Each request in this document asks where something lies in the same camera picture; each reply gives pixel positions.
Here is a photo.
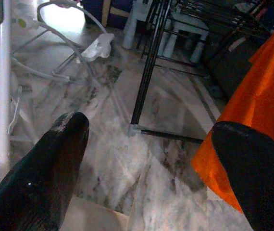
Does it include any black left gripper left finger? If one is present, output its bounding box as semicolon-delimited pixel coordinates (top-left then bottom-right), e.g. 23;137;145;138
0;112;90;231

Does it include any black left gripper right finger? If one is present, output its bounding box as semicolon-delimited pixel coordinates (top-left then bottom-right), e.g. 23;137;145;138
211;121;274;231

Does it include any orange shirt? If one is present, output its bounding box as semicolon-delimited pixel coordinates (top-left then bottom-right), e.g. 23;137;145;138
191;14;274;214

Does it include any grey white folding chair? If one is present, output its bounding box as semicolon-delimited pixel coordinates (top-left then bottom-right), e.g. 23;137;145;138
0;0;24;179

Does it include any black metal drying rack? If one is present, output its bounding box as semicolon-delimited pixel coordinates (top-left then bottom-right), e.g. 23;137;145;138
128;0;272;145

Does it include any small white table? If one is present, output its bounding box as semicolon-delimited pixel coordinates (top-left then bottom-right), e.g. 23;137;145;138
122;0;210;64

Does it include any white baby bouncer frame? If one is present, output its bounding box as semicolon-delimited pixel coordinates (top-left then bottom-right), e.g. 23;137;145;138
7;0;118;84

